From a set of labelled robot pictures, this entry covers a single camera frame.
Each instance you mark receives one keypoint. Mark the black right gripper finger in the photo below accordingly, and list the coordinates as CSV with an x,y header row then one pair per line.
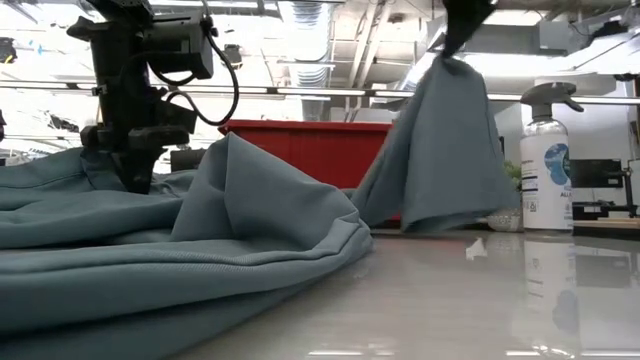
x,y
462,20

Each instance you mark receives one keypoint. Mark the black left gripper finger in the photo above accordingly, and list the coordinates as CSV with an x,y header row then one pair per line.
x,y
139,170

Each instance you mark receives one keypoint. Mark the grey-teal trousers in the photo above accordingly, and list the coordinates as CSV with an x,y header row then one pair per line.
x,y
150,275

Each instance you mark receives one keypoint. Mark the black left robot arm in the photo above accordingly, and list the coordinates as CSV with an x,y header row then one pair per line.
x,y
120,7

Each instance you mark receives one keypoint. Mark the black monitor on arm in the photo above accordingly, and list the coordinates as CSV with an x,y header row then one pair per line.
x,y
595,173

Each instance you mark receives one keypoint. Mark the red plastic laundry bin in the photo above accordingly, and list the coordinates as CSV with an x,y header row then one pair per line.
x,y
320,155

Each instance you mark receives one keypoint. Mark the black computer monitor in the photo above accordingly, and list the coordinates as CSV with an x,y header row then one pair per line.
x,y
182,160

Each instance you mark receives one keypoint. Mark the black ceiling dome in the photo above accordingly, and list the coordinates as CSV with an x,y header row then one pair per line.
x,y
235,60

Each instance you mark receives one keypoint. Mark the white spray bottle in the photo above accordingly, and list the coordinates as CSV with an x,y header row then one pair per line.
x,y
545,190

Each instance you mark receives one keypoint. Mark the small potted succulent plant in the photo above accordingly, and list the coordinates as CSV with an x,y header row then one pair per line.
x,y
506,220

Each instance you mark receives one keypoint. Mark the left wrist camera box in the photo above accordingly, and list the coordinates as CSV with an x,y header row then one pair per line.
x,y
180,45

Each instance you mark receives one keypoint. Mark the silver ventilation duct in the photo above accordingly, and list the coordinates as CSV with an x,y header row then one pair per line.
x,y
307,50

